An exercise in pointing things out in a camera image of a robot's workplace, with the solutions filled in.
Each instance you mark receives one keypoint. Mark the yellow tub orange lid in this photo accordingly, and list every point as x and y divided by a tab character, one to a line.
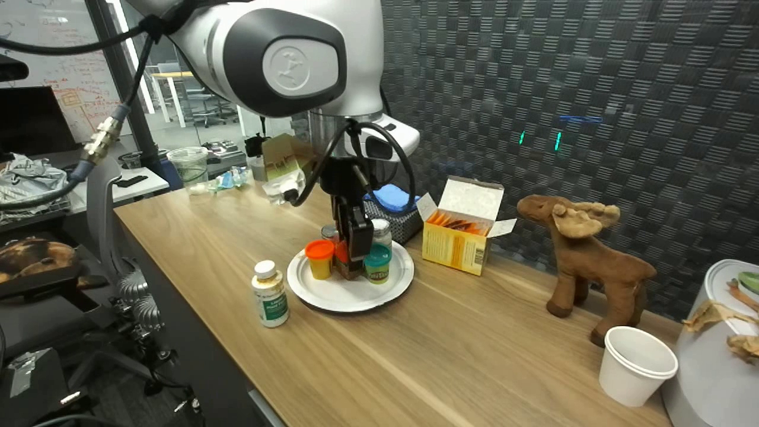
321	256

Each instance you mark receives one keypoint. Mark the open yellow cardboard box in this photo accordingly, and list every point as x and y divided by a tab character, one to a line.
462	239

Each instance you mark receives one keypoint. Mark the white bucket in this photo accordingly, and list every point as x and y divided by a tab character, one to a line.
713	388

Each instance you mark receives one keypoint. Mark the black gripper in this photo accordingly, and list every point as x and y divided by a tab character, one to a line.
346	190

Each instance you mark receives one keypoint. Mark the grey cloth pile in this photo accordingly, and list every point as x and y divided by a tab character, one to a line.
32	190

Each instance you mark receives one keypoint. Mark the black office chair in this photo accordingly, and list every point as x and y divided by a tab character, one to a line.
96	381

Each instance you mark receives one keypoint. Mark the brown plush moose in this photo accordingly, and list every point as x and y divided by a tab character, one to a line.
594	269

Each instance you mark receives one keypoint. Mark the dark stand pole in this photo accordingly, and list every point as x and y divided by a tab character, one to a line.
133	119

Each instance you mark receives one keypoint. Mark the white cap pill bottle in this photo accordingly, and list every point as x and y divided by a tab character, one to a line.
383	230

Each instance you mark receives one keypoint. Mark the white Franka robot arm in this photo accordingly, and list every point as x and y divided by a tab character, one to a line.
269	55

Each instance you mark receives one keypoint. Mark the white paper cup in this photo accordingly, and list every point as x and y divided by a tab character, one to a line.
637	369

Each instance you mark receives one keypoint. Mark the white paper tag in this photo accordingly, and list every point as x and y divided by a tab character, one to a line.
27	370

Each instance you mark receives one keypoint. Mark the brown patterned cushion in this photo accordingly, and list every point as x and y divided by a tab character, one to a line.
35	256

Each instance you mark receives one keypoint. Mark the white round plate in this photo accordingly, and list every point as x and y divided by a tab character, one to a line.
346	297

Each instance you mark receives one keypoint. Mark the green tub teal lid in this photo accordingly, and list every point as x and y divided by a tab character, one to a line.
377	262

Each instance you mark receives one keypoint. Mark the green indicator light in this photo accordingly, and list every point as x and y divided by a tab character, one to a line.
522	136
557	141

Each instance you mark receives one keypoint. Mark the whiteboard with red writing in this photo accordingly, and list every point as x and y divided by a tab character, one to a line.
56	71

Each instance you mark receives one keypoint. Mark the brown dried plant piece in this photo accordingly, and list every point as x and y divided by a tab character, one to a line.
713	317

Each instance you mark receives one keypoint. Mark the white bottle green label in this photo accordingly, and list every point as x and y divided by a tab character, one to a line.
270	300

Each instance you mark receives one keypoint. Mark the grey corrugated conduit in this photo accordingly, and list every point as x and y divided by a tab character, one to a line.
103	228

